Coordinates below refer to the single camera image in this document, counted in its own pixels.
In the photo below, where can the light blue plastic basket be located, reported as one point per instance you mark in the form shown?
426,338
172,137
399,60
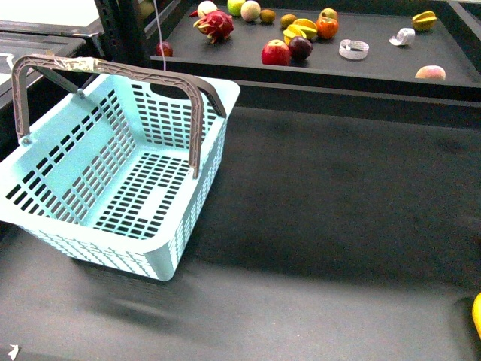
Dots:
114,162

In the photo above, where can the yellow mango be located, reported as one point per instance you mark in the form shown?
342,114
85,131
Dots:
476,313

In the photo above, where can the red apple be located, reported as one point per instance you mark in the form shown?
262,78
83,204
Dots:
276,52

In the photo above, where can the dark purple plum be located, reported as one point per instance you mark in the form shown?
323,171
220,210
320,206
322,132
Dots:
300,48

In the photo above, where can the small dark red fruit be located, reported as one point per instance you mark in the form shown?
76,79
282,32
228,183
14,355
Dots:
164,48

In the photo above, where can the pink dragon fruit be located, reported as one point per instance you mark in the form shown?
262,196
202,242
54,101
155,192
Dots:
216,25

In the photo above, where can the sliced yellow starfruit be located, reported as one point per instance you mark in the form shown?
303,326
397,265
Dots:
300,27

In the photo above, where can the brown kiwi fruit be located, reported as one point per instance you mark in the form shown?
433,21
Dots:
267,16
286,20

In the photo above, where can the beige cantaloupe melon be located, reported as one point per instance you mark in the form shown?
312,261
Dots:
250,10

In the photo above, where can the green apple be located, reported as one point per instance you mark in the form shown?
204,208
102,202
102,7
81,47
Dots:
234,7

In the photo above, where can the orange persimmon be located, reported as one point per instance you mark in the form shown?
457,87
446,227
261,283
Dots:
326,27

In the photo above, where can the white round fruit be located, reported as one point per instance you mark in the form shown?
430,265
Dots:
206,7

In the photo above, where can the black fruit display tray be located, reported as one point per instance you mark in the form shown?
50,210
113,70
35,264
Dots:
358,58

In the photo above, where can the small white tape roll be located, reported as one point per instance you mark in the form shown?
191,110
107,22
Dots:
404,37

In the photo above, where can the pink peach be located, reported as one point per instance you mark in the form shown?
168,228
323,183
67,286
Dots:
434,72

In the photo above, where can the whole yellow starfruit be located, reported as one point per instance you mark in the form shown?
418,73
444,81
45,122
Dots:
424,21

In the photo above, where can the white paper scrap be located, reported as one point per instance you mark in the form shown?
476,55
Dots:
13,352

